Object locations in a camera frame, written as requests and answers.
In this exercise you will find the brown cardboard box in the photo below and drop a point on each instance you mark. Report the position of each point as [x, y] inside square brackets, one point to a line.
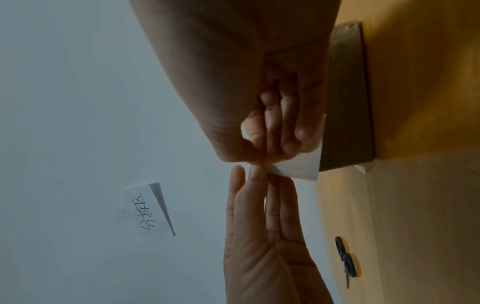
[347, 104]

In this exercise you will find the white handwritten paper label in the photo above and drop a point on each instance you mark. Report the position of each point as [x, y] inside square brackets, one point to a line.
[150, 212]

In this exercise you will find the person's left hand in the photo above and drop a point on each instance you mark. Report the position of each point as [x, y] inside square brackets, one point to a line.
[262, 252]

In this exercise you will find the white paper sheet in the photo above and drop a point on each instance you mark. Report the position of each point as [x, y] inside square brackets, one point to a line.
[303, 164]

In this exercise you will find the person's right hand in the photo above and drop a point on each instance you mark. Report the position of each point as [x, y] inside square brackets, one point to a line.
[232, 59]

